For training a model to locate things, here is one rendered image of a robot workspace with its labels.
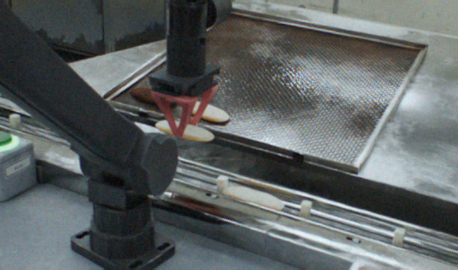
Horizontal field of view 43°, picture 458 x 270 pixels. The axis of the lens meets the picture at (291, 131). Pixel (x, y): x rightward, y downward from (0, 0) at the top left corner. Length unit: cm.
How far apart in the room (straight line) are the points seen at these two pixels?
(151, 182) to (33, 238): 21
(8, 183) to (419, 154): 64
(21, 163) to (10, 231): 12
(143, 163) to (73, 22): 315
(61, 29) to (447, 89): 304
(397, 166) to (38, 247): 54
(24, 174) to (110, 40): 275
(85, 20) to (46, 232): 295
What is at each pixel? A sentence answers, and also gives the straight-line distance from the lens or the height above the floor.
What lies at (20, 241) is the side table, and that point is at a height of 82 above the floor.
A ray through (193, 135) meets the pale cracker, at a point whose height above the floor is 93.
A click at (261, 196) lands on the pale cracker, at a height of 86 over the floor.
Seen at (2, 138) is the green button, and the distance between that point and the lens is 97.
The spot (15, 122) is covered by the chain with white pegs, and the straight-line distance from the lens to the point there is 114.
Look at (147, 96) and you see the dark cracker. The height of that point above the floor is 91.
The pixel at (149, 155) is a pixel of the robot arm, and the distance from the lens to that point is 72.
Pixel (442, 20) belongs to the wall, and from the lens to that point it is 453.
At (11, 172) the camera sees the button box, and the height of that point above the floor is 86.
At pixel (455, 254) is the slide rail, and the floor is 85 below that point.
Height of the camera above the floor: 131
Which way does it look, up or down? 24 degrees down
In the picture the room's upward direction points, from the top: 6 degrees clockwise
